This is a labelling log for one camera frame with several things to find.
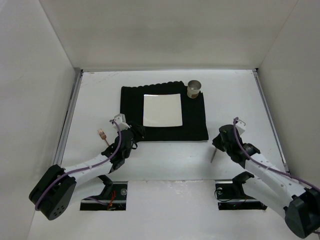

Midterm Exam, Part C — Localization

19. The left aluminium table rail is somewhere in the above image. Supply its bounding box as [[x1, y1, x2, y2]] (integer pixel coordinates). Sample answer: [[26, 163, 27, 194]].
[[49, 67, 84, 167]]

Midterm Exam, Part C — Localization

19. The aluminium table rail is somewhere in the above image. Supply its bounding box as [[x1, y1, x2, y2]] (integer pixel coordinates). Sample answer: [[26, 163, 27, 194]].
[[252, 68, 290, 174], [49, 67, 84, 167]]

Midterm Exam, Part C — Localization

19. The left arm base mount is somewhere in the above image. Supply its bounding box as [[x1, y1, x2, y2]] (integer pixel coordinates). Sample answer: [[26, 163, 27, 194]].
[[79, 175, 128, 211]]

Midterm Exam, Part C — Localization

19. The right aluminium table rail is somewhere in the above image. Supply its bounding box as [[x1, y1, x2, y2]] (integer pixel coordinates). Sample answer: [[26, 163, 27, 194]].
[[252, 68, 290, 174]]

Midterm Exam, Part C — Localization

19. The silver metal cup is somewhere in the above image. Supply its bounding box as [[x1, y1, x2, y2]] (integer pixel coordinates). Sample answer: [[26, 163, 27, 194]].
[[187, 79, 202, 99]]

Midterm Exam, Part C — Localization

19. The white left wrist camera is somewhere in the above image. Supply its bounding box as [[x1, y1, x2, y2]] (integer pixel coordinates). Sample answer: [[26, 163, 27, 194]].
[[110, 113, 130, 131]]

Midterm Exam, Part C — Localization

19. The copper fork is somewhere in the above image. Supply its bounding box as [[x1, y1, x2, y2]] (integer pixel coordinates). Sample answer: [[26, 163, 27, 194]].
[[97, 128, 110, 146]]

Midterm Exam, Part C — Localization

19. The silver knife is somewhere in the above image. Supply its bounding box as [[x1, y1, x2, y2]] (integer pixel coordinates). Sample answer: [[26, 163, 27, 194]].
[[210, 148, 217, 163]]

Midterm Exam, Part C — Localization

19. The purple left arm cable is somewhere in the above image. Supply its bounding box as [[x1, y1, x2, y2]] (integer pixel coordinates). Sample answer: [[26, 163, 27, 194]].
[[34, 119, 123, 211]]

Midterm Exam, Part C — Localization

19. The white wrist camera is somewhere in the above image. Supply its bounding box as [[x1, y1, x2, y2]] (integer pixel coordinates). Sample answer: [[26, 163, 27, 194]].
[[235, 118, 247, 136], [110, 113, 130, 131]]

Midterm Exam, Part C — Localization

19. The black cloth placemat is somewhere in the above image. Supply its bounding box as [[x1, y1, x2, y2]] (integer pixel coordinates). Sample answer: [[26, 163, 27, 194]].
[[120, 81, 209, 142]]

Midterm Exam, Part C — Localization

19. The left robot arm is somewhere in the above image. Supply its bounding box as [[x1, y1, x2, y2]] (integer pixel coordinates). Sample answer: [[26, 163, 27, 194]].
[[28, 123, 146, 221]]

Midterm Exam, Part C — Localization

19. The white square plate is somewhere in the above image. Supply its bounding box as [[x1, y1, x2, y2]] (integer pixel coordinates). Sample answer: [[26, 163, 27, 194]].
[[143, 93, 183, 128]]

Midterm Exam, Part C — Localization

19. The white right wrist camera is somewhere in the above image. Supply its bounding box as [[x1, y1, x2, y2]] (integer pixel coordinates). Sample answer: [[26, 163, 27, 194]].
[[235, 118, 247, 136]]

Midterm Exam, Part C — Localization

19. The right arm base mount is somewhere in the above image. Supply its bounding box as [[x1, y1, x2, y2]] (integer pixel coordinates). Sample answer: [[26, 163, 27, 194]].
[[214, 171, 268, 211]]

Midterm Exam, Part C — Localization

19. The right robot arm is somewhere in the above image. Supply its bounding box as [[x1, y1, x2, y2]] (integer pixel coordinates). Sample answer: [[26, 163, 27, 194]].
[[212, 119, 320, 239]]

